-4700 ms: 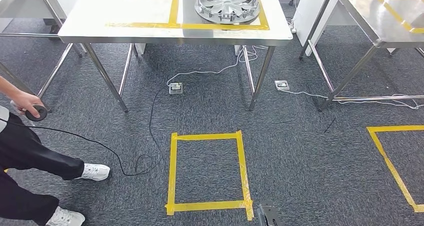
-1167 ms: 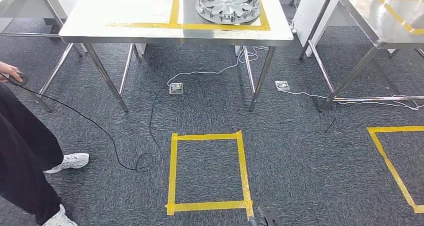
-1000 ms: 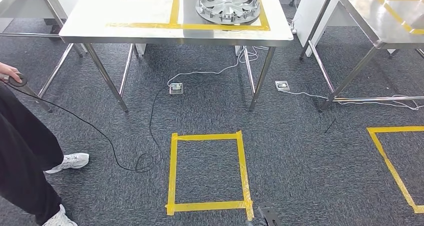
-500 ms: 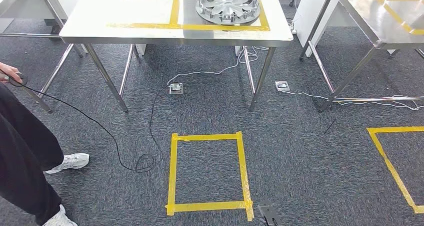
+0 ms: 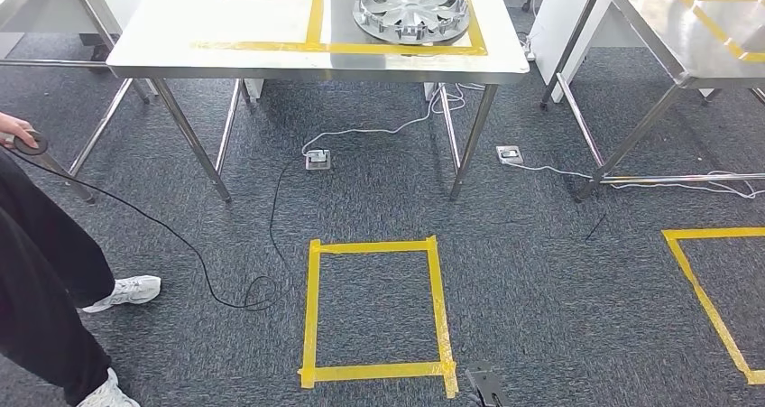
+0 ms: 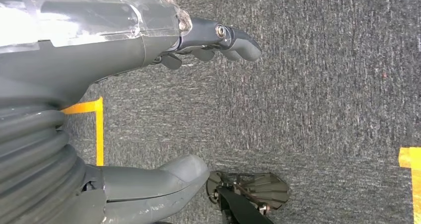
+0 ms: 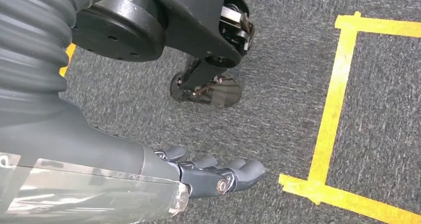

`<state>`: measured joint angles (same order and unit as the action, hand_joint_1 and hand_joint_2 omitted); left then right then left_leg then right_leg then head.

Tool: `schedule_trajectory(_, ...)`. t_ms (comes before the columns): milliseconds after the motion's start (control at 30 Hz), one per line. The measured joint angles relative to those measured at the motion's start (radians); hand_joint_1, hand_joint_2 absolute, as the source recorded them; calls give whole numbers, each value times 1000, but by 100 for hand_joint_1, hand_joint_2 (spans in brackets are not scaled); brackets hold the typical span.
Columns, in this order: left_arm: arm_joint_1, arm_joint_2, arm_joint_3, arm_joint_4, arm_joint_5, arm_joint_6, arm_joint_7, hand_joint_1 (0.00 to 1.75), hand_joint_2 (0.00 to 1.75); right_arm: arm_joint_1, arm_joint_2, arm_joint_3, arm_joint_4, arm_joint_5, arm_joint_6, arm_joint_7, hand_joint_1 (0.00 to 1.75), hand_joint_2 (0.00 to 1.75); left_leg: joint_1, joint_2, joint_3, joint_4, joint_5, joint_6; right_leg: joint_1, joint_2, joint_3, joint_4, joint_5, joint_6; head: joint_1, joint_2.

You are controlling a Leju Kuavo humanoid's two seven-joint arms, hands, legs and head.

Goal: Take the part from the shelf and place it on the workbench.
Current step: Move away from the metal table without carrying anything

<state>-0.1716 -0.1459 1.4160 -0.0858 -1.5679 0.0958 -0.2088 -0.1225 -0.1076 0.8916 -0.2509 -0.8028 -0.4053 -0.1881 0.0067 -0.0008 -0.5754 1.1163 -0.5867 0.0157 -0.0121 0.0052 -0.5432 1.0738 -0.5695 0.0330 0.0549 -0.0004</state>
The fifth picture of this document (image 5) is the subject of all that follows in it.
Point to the black round handheld controller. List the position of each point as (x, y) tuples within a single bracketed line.
[(40, 147)]

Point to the person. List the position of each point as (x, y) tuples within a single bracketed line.
[(36, 273)]

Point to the dark robot foot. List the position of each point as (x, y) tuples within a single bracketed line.
[(487, 389)]

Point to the yellow floor tape marking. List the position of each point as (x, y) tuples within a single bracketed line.
[(311, 308), (717, 233)]

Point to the metal floor socket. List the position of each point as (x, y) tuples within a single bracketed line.
[(510, 154), (318, 160)]

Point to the white partition panel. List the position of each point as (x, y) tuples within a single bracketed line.
[(554, 21), (54, 15)]

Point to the silver plastic wheel hubcap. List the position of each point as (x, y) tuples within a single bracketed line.
[(412, 15)]

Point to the black equipment base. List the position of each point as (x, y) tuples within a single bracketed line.
[(97, 48)]

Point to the white power strip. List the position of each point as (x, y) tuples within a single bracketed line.
[(529, 53)]

